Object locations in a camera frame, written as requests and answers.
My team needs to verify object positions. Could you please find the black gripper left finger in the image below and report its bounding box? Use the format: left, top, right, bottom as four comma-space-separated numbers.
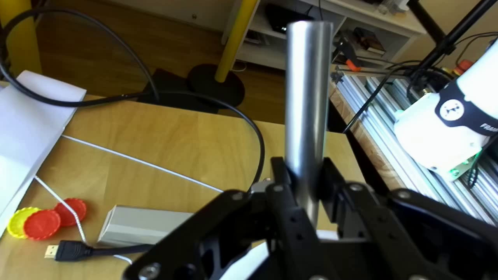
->
121, 189, 267, 280

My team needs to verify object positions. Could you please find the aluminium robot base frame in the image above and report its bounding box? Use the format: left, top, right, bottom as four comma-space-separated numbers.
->
331, 72, 498, 225

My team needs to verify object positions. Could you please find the white shelf unit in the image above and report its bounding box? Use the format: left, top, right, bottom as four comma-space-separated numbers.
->
235, 0, 424, 69

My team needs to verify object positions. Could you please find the white thin cable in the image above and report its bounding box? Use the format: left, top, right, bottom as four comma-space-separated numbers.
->
32, 133, 224, 265

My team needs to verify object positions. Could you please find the yellow barrier post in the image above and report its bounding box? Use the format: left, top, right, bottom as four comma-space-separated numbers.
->
186, 0, 261, 107

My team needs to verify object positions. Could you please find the yellow bottle cap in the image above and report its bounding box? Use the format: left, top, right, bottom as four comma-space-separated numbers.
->
6, 206, 38, 239

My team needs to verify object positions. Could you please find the black spatula with steel handle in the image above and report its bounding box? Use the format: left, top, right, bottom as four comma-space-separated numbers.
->
284, 19, 333, 223

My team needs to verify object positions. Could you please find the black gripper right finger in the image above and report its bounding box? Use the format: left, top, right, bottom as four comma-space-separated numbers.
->
320, 158, 498, 280

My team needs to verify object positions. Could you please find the silver usb hub box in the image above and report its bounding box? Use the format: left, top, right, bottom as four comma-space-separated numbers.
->
98, 205, 189, 245

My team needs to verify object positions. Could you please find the black cable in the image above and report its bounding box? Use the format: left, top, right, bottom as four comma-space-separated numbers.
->
0, 5, 267, 184

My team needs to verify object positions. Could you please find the wooden table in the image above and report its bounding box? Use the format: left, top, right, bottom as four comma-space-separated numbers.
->
23, 100, 284, 240

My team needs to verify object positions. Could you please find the white paper sheet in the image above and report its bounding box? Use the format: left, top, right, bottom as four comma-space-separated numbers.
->
0, 85, 76, 236

